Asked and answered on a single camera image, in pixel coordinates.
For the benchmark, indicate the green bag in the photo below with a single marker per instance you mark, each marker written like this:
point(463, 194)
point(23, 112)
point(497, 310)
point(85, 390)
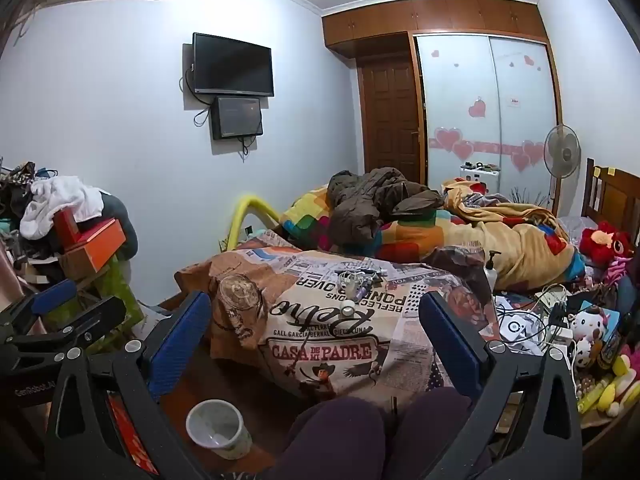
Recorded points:
point(112, 295)

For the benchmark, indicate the red plastic bag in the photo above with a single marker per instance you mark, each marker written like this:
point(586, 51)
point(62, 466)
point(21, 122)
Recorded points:
point(127, 425)

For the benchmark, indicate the orange box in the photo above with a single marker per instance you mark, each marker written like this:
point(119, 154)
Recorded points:
point(95, 247)

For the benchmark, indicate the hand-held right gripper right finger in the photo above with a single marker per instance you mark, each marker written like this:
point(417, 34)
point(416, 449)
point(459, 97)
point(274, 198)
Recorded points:
point(450, 342)

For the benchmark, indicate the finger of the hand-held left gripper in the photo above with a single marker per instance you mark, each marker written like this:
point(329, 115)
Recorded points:
point(95, 316)
point(55, 296)

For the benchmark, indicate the wooden overhead cabinet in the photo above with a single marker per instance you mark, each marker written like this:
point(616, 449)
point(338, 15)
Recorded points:
point(430, 17)

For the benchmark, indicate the colourful patchwork blanket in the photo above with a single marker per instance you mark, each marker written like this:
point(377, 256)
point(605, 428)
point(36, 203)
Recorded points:
point(400, 240)

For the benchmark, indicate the beige blanket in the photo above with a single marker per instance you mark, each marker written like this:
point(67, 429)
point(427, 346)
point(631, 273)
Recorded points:
point(520, 245)

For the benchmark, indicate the grey cloth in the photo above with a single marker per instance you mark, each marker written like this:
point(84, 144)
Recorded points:
point(120, 220)

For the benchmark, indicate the white cup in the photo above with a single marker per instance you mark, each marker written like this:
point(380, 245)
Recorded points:
point(220, 432)

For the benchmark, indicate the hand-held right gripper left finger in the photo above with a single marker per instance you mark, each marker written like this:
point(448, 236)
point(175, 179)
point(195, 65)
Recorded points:
point(179, 342)

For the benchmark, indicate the white cloth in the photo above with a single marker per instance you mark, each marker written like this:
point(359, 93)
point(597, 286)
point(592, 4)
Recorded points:
point(55, 200)

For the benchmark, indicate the white pump bottle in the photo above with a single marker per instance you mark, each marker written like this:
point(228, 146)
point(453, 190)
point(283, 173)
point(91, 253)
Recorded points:
point(491, 275)

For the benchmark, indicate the white box with circle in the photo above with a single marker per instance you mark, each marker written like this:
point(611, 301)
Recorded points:
point(515, 327)

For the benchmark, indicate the black wall television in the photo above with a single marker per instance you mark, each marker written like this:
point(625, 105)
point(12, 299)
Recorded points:
point(234, 64)

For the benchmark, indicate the silver grey pen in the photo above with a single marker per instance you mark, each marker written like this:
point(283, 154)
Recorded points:
point(376, 273)

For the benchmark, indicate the yellow foam tube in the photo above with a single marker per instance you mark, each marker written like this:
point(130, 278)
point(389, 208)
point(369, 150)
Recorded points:
point(247, 205)

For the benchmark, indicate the brown wooden door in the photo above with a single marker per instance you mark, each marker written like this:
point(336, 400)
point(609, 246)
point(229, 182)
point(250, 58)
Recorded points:
point(390, 115)

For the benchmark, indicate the wooden headboard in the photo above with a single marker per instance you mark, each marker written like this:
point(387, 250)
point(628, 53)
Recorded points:
point(615, 195)

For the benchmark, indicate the brown padded jacket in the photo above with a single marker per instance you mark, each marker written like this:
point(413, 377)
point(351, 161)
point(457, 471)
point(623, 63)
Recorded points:
point(367, 200)

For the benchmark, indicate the dark glass bottle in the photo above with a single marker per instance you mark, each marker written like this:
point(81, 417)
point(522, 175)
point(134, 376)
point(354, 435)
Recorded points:
point(610, 345)

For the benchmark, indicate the small black wall monitor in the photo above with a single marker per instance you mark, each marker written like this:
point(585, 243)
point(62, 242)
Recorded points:
point(236, 117)

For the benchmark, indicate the newspaper print blanket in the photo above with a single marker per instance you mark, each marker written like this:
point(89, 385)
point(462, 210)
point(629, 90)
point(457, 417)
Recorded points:
point(320, 330)

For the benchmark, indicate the red box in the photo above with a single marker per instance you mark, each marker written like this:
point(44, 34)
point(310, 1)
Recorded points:
point(65, 225)

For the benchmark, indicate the cow plush toy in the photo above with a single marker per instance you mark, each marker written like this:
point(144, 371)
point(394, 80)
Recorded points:
point(587, 325)

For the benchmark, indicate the white standing fan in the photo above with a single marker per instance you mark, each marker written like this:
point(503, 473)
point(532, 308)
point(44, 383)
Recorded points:
point(562, 150)

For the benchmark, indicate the red plush toy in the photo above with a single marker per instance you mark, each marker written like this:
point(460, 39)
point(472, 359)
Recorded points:
point(602, 242)

